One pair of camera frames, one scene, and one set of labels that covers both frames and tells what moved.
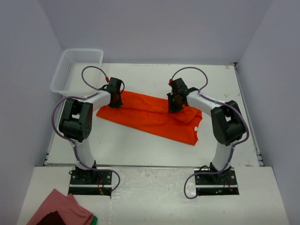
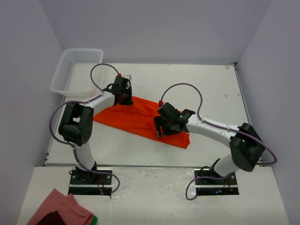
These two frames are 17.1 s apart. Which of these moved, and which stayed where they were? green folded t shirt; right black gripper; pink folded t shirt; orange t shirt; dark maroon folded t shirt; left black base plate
Moved: orange t shirt; right black gripper
Stayed: pink folded t shirt; green folded t shirt; dark maroon folded t shirt; left black base plate
